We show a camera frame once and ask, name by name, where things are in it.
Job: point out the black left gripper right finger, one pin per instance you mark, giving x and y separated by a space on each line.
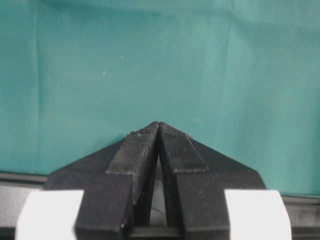
195 178

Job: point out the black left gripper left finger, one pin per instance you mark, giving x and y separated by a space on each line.
118 183

